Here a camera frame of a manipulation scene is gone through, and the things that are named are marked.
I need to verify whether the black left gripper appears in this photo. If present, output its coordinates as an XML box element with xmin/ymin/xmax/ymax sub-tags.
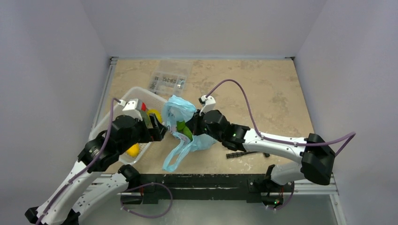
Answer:
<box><xmin>119</xmin><ymin>112</ymin><xmax>168</xmax><ymax>153</ymax></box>

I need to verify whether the blue plastic bag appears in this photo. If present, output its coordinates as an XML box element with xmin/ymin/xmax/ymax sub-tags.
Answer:
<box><xmin>161</xmin><ymin>95</ymin><xmax>216</xmax><ymax>173</ymax></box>

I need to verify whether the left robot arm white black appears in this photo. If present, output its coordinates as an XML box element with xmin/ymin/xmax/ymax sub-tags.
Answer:
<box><xmin>25</xmin><ymin>114</ymin><xmax>167</xmax><ymax>225</ymax></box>

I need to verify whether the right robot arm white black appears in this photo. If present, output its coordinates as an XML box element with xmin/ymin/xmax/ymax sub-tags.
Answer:
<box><xmin>186</xmin><ymin>110</ymin><xmax>336</xmax><ymax>191</ymax></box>

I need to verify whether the yellow fake starfruit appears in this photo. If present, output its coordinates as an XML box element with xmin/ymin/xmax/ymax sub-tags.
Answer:
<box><xmin>146</xmin><ymin>109</ymin><xmax>163</xmax><ymax>124</ymax></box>

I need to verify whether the green fake fruit in bag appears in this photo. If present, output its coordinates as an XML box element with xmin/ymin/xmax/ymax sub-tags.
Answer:
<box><xmin>176</xmin><ymin>120</ymin><xmax>193</xmax><ymax>141</ymax></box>

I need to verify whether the red fake fruit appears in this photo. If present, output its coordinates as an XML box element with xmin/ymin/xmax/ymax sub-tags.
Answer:
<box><xmin>140</xmin><ymin>102</ymin><xmax>147</xmax><ymax>112</ymax></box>

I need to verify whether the yellow fake lemon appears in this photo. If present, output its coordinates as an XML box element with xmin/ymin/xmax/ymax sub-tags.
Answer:
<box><xmin>126</xmin><ymin>143</ymin><xmax>140</xmax><ymax>157</ymax></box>

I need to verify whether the white plastic basket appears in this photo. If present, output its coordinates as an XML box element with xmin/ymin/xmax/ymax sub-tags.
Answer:
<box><xmin>89</xmin><ymin>87</ymin><xmax>166</xmax><ymax>165</ymax></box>

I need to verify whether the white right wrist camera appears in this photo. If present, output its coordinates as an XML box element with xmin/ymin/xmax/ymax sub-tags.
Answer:
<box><xmin>199</xmin><ymin>95</ymin><xmax>216</xmax><ymax>115</ymax></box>

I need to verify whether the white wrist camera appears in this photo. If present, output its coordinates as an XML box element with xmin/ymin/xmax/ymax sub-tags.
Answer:
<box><xmin>199</xmin><ymin>95</ymin><xmax>216</xmax><ymax>115</ymax></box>
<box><xmin>122</xmin><ymin>98</ymin><xmax>146</xmax><ymax>119</ymax></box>

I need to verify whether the black T-handle tool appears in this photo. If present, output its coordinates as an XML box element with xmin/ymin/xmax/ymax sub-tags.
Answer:
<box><xmin>226</xmin><ymin>151</ymin><xmax>260</xmax><ymax>159</ymax></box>

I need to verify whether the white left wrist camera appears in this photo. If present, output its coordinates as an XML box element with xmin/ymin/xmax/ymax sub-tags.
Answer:
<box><xmin>122</xmin><ymin>98</ymin><xmax>146</xmax><ymax>119</ymax></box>

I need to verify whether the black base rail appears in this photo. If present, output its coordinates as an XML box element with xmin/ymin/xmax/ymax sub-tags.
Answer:
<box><xmin>117</xmin><ymin>165</ymin><xmax>294</xmax><ymax>207</ymax></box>

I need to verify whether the aluminium frame rail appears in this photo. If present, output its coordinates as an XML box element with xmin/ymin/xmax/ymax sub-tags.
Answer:
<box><xmin>91</xmin><ymin>56</ymin><xmax>119</xmax><ymax>129</ymax></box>

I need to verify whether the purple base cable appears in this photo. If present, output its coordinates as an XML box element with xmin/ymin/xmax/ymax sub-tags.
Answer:
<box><xmin>120</xmin><ymin>182</ymin><xmax>173</xmax><ymax>218</ymax></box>

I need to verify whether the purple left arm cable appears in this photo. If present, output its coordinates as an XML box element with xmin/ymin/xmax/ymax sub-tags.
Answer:
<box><xmin>35</xmin><ymin>98</ymin><xmax>127</xmax><ymax>225</ymax></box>

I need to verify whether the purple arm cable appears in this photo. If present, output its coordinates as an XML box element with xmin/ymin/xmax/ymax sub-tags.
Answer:
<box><xmin>35</xmin><ymin>98</ymin><xmax>127</xmax><ymax>225</ymax></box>
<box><xmin>202</xmin><ymin>79</ymin><xmax>357</xmax><ymax>158</ymax></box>

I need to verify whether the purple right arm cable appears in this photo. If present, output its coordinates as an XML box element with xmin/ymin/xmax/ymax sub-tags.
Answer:
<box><xmin>202</xmin><ymin>79</ymin><xmax>357</xmax><ymax>158</ymax></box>

